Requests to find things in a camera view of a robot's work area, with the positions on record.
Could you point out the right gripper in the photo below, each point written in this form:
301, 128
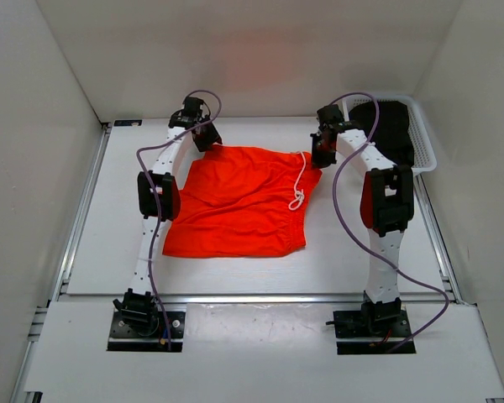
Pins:
317, 161

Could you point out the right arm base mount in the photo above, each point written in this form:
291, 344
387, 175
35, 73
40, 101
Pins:
376, 328

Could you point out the orange shorts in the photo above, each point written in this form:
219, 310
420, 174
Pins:
243, 202

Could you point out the white plastic basket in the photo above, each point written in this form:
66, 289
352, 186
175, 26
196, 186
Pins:
424, 158

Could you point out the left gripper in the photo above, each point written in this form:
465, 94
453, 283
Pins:
213, 137

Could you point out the black shorts in basket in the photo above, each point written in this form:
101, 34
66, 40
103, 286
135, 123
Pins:
391, 136

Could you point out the aluminium front rail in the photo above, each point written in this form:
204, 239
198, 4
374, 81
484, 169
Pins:
410, 297

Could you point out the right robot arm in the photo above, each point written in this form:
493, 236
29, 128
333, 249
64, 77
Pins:
386, 207

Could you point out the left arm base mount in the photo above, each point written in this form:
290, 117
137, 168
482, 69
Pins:
139, 325

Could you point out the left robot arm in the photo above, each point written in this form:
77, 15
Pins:
160, 202

